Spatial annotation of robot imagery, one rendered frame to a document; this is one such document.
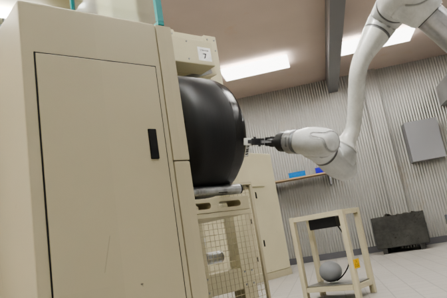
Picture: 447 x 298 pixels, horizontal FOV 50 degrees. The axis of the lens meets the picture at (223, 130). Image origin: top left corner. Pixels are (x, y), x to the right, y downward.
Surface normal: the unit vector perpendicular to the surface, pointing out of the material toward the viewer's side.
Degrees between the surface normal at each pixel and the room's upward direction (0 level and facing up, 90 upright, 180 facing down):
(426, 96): 90
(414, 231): 90
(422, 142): 90
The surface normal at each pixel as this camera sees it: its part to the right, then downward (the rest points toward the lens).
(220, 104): 0.55, -0.51
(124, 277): 0.62, -0.27
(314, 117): -0.21, -0.18
